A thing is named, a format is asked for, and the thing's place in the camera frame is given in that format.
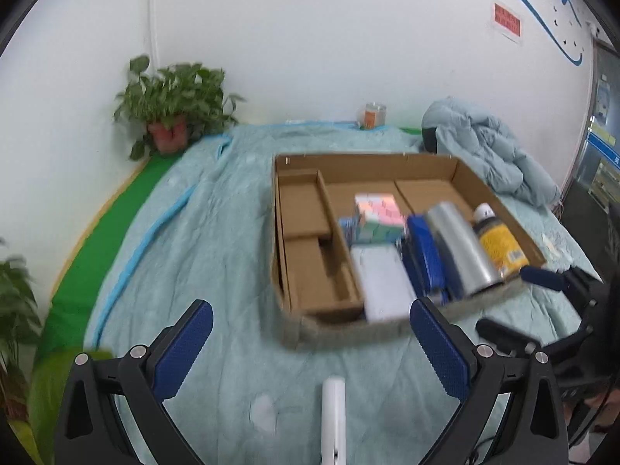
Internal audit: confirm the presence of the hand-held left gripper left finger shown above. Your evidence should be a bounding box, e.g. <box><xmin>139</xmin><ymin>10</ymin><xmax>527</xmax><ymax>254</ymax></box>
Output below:
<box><xmin>54</xmin><ymin>299</ymin><xmax>215</xmax><ymax>465</ymax></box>

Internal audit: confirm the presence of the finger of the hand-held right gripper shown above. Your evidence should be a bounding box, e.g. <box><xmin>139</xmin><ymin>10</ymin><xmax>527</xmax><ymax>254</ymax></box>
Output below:
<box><xmin>476</xmin><ymin>318</ymin><xmax>546</xmax><ymax>355</ymax></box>
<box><xmin>520</xmin><ymin>265</ymin><xmax>604</xmax><ymax>311</ymax></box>

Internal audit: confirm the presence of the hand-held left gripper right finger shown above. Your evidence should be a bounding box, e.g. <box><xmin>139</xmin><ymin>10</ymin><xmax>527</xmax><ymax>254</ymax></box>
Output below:
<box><xmin>409</xmin><ymin>296</ymin><xmax>570</xmax><ymax>465</ymax></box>

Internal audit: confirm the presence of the yellow label bottle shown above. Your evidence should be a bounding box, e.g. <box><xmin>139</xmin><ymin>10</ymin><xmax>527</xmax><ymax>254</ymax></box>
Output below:
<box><xmin>472</xmin><ymin>203</ymin><xmax>531</xmax><ymax>277</ymax></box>

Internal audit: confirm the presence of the silver metal can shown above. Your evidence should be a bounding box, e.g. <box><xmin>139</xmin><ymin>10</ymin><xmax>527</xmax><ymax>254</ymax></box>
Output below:
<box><xmin>425</xmin><ymin>202</ymin><xmax>505</xmax><ymax>296</ymax></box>

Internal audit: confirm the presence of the blue cartoon game box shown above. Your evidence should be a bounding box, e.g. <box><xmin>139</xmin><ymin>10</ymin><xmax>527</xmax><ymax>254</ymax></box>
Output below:
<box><xmin>339</xmin><ymin>218</ymin><xmax>418</xmax><ymax>324</ymax></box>

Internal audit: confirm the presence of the dark blue small box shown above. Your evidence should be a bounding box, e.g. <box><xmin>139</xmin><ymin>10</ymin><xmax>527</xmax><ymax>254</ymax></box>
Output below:
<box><xmin>406</xmin><ymin>214</ymin><xmax>450</xmax><ymax>303</ymax></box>

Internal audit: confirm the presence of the white spray bottle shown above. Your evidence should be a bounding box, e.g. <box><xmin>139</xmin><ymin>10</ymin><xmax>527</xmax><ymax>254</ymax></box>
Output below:
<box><xmin>320</xmin><ymin>377</ymin><xmax>348</xmax><ymax>465</ymax></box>

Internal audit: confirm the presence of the brown cardboard box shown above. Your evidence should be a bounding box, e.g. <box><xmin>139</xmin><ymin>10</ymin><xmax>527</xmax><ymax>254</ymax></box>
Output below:
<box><xmin>271</xmin><ymin>152</ymin><xmax>548</xmax><ymax>350</ymax></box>

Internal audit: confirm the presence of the pastel puzzle cube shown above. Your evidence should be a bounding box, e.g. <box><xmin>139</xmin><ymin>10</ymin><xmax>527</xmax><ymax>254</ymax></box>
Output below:
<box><xmin>353</xmin><ymin>193</ymin><xmax>406</xmax><ymax>247</ymax></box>

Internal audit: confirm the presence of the light blue blanket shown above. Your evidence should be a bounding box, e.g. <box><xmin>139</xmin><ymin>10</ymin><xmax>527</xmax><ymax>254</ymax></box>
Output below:
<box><xmin>84</xmin><ymin>123</ymin><xmax>606</xmax><ymax>465</ymax></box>

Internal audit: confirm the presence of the green mat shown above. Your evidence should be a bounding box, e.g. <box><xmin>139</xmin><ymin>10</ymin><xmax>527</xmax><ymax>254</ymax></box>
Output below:
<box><xmin>36</xmin><ymin>157</ymin><xmax>168</xmax><ymax>364</ymax></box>

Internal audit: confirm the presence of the glass door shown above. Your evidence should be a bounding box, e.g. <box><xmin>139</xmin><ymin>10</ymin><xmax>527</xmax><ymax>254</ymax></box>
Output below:
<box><xmin>557</xmin><ymin>41</ymin><xmax>620</xmax><ymax>233</ymax></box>

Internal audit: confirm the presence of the light blue padded jacket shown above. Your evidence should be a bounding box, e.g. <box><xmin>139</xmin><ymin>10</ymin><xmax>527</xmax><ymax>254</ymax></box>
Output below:
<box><xmin>420</xmin><ymin>98</ymin><xmax>563</xmax><ymax>207</ymax></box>

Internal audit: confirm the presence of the large leafy green plant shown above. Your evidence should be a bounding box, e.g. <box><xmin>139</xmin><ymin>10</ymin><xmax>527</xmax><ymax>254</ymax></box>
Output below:
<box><xmin>0</xmin><ymin>237</ymin><xmax>114</xmax><ymax>465</ymax></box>

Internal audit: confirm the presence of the potted plant in red pot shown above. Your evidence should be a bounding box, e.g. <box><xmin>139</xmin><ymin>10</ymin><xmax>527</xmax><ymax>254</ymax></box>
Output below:
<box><xmin>114</xmin><ymin>55</ymin><xmax>245</xmax><ymax>160</ymax></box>

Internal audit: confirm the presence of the glass jar with orange label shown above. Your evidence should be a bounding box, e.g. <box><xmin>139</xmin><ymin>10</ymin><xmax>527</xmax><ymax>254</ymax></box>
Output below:
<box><xmin>358</xmin><ymin>102</ymin><xmax>388</xmax><ymax>130</ymax></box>

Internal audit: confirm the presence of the blue wall decal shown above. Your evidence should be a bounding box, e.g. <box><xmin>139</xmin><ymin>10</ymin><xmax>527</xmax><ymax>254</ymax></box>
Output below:
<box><xmin>438</xmin><ymin>0</ymin><xmax>584</xmax><ymax>66</ymax></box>

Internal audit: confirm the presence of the red wall notice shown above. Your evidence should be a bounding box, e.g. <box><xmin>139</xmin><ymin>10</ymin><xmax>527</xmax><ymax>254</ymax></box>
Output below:
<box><xmin>493</xmin><ymin>2</ymin><xmax>525</xmax><ymax>45</ymax></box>

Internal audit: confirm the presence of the white wall conduit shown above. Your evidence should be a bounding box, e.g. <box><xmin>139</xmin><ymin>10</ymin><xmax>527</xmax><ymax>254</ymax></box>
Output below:
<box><xmin>148</xmin><ymin>0</ymin><xmax>162</xmax><ymax>66</ymax></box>

